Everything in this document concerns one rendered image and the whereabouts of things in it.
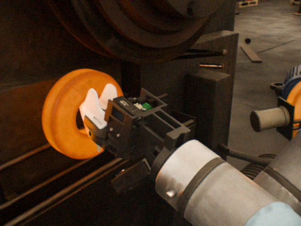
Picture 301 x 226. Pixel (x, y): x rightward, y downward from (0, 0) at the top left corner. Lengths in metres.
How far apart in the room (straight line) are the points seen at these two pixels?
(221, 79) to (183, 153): 0.49
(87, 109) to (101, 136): 0.07
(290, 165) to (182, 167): 0.17
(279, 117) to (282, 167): 0.47
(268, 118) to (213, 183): 0.59
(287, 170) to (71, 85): 0.35
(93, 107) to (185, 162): 0.19
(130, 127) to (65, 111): 0.13
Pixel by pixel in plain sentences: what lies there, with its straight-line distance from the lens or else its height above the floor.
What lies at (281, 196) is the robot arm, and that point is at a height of 0.76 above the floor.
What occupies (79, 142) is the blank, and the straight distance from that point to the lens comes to 0.59.
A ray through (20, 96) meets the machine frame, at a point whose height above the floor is 0.85.
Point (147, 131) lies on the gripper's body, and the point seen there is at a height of 0.85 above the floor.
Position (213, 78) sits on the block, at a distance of 0.89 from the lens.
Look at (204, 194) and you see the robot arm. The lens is 0.41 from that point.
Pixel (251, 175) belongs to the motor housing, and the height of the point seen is 0.53.
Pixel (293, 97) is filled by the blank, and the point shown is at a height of 0.73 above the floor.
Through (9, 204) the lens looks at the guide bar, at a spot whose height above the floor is 0.68.
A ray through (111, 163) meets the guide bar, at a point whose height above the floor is 0.71.
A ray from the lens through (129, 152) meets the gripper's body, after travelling 0.50.
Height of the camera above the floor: 1.06
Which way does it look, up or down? 23 degrees down
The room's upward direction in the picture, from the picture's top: straight up
